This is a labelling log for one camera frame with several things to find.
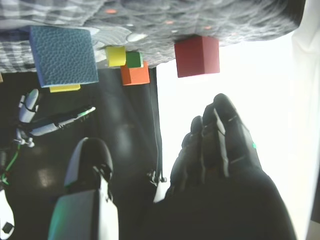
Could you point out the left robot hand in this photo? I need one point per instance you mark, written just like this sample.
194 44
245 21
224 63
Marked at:
225 200

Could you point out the large yellow foam block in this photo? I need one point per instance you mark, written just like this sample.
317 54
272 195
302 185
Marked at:
65 88

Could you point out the large blue foam block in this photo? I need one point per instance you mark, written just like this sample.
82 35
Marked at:
62 55

